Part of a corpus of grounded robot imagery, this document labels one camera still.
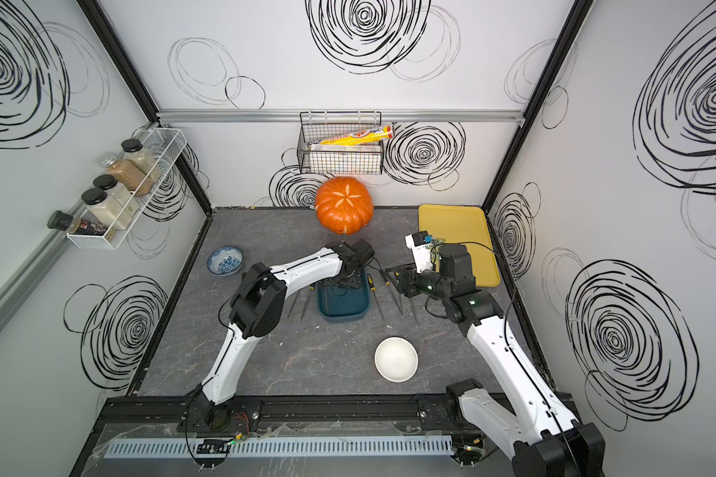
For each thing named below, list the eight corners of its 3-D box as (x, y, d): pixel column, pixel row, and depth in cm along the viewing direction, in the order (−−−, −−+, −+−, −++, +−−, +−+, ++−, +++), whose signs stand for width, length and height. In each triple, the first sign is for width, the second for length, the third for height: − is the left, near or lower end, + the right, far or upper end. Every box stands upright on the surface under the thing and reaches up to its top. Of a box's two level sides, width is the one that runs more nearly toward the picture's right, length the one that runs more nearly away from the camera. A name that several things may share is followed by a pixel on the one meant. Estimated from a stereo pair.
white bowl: (374, 385, 80) (375, 379, 76) (373, 343, 88) (374, 336, 83) (417, 385, 80) (420, 379, 76) (412, 343, 88) (415, 336, 83)
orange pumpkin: (329, 247, 110) (324, 218, 98) (316, 213, 121) (311, 183, 109) (375, 234, 114) (376, 205, 102) (359, 202, 125) (358, 172, 113)
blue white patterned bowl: (208, 277, 101) (203, 271, 98) (218, 252, 108) (213, 245, 105) (238, 277, 101) (235, 271, 98) (246, 252, 108) (243, 245, 105)
